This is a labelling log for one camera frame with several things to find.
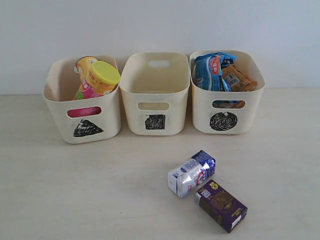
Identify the pink chips can yellow lid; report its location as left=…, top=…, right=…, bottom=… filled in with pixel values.
left=73, top=60, right=121, bottom=101

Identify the blue snack bag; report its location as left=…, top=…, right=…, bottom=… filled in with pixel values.
left=193, top=52, right=237, bottom=92

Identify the orange black snack bag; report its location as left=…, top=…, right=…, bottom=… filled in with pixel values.
left=222, top=65, right=258, bottom=92

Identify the cream bin square mark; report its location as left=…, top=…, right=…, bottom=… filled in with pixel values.
left=119, top=52, right=191, bottom=136

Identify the blue white milk carton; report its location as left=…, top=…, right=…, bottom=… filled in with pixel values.
left=168, top=150, right=216, bottom=198

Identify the cream bin triangle mark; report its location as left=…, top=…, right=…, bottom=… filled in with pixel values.
left=43, top=57, right=121, bottom=144

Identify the cream bin circle mark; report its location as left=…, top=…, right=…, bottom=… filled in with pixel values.
left=189, top=50, right=265, bottom=135

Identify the purple carton box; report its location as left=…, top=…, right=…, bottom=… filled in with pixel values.
left=195, top=180, right=248, bottom=233

